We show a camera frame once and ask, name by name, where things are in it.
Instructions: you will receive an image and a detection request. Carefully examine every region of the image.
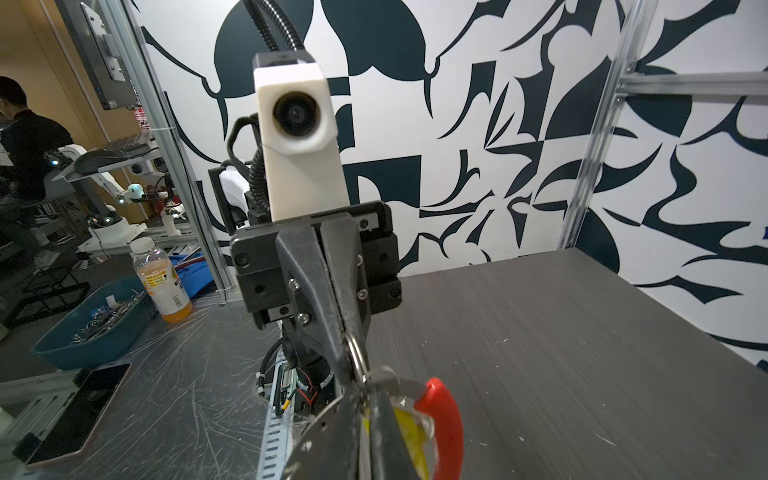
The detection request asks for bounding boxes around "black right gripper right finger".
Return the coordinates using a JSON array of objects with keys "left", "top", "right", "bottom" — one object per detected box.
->
[{"left": 366, "top": 383, "right": 419, "bottom": 480}]

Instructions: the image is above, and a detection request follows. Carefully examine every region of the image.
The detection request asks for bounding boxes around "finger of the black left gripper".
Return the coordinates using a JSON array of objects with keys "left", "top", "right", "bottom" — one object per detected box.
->
[
  {"left": 320, "top": 214, "right": 368, "bottom": 348},
  {"left": 276, "top": 226, "right": 353, "bottom": 384}
]

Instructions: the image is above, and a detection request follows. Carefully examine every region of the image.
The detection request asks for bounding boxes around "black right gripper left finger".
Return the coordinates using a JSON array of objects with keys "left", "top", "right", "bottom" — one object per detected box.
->
[{"left": 281, "top": 389, "right": 362, "bottom": 480}]

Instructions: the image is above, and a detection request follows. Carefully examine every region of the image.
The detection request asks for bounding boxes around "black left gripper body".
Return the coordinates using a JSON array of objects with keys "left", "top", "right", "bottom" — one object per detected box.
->
[{"left": 231, "top": 201, "right": 402, "bottom": 329}]

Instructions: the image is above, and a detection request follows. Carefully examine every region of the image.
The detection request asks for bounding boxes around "red capped key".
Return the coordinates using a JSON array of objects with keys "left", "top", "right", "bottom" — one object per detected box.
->
[{"left": 414, "top": 378, "right": 464, "bottom": 480}]

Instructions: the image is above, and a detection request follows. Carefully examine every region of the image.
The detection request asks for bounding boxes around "neighbouring white robot arm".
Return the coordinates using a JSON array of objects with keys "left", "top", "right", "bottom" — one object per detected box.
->
[{"left": 45, "top": 141, "right": 194, "bottom": 256}]

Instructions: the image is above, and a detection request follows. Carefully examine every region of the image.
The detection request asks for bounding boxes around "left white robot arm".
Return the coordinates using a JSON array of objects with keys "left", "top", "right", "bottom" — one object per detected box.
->
[{"left": 209, "top": 153, "right": 402, "bottom": 385}]

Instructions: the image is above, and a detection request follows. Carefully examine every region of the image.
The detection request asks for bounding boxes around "blue plastic bag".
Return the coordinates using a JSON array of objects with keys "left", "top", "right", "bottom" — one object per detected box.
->
[{"left": 170, "top": 252, "right": 215, "bottom": 298}]

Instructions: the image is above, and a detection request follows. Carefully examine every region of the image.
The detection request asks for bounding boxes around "white bottle orange cap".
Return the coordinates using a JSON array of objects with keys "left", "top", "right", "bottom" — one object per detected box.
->
[{"left": 130, "top": 237, "right": 192, "bottom": 323}]

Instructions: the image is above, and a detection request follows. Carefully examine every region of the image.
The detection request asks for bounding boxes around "teal plastic parts bin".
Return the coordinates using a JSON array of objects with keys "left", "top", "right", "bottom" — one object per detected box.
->
[{"left": 31, "top": 276, "right": 156, "bottom": 370}]

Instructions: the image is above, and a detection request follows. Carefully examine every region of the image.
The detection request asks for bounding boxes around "smartphone on floor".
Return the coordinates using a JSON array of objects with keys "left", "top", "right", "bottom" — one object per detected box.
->
[{"left": 25, "top": 363, "right": 131, "bottom": 469}]

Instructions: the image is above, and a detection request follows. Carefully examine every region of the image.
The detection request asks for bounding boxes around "seated person in black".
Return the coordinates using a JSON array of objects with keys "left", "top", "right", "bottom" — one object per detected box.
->
[{"left": 1, "top": 76, "right": 73, "bottom": 270}]

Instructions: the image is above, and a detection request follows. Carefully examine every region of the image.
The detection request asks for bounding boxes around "white slotted cable duct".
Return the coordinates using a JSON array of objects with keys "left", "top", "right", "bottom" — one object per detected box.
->
[{"left": 256, "top": 381, "right": 293, "bottom": 479}]

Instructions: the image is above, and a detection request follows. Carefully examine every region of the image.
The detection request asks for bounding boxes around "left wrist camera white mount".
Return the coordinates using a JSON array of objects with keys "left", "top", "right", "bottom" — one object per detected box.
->
[{"left": 253, "top": 50, "right": 350, "bottom": 222}]

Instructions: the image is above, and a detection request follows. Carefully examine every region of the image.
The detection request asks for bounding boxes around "wall mounted monitor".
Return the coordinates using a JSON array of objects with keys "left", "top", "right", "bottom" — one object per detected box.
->
[{"left": 55, "top": 0, "right": 139, "bottom": 110}]

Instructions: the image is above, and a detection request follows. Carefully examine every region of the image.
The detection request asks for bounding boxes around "aluminium corner post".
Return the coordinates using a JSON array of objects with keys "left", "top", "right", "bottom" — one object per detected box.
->
[{"left": 557, "top": 0, "right": 658, "bottom": 250}]

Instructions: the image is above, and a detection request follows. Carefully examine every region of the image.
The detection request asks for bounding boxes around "aluminium horizontal frame bar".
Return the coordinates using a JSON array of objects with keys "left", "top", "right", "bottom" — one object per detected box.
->
[{"left": 616, "top": 71, "right": 767, "bottom": 97}]

